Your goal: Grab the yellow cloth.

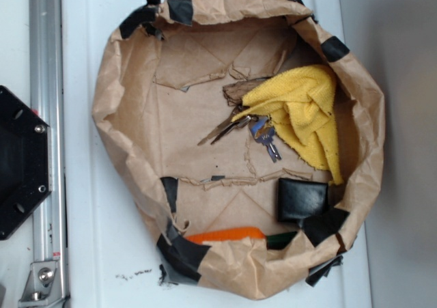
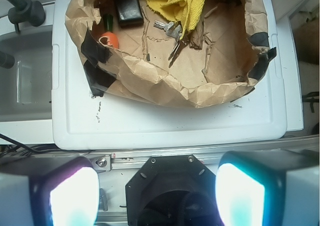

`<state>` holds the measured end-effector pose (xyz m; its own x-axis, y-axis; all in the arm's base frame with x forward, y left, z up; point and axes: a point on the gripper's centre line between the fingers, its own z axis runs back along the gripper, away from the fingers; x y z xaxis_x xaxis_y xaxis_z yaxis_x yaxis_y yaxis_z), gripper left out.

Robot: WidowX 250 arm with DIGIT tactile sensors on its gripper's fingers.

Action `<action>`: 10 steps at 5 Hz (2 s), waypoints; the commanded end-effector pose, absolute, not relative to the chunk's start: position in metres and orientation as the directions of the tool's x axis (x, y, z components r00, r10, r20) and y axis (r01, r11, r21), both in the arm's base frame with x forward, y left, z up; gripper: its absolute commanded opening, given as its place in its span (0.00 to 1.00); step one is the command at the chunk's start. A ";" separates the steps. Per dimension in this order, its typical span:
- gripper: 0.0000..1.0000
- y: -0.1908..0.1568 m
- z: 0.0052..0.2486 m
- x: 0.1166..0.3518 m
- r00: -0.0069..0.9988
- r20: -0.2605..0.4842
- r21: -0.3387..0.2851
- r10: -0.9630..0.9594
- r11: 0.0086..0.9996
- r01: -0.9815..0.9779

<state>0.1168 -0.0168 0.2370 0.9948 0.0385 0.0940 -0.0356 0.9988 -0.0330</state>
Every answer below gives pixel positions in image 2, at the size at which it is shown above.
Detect bunch of silver keys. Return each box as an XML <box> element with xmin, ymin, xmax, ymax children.
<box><xmin>153</xmin><ymin>20</ymin><xmax>190</xmax><ymax>68</ymax></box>

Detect black sink faucet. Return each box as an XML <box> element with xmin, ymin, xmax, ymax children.
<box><xmin>6</xmin><ymin>0</ymin><xmax>46</xmax><ymax>34</ymax></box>

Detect black rectangular wallet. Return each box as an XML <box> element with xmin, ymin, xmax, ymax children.
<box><xmin>114</xmin><ymin>0</ymin><xmax>144</xmax><ymax>27</ymax></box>

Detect yellow cloth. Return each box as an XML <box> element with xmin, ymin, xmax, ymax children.
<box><xmin>146</xmin><ymin>0</ymin><xmax>205</xmax><ymax>36</ymax></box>

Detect orange toy carrot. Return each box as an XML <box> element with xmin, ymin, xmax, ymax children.
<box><xmin>98</xmin><ymin>14</ymin><xmax>119</xmax><ymax>49</ymax></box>

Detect black octagonal mount plate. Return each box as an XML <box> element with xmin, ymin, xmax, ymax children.
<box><xmin>125</xmin><ymin>155</ymin><xmax>223</xmax><ymax>225</ymax></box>

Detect aluminium frame rail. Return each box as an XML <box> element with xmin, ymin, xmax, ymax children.
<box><xmin>86</xmin><ymin>135</ymin><xmax>320</xmax><ymax>171</ymax></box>

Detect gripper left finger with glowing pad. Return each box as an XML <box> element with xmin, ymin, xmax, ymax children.
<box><xmin>0</xmin><ymin>156</ymin><xmax>100</xmax><ymax>225</ymax></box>

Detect crumpled brown paper bag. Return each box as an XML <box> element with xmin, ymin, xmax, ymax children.
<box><xmin>65</xmin><ymin>0</ymin><xmax>277</xmax><ymax>108</ymax></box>

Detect white plastic cutting board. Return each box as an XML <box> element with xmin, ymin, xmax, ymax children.
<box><xmin>51</xmin><ymin>0</ymin><xmax>287</xmax><ymax>150</ymax></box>

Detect white sink basin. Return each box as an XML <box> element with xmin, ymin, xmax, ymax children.
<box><xmin>0</xmin><ymin>26</ymin><xmax>52</xmax><ymax>122</ymax></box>

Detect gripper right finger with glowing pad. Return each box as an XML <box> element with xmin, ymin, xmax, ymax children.
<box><xmin>215</xmin><ymin>150</ymin><xmax>320</xmax><ymax>225</ymax></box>

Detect black cables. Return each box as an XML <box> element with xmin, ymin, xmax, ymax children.
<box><xmin>0</xmin><ymin>133</ymin><xmax>57</xmax><ymax>159</ymax></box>

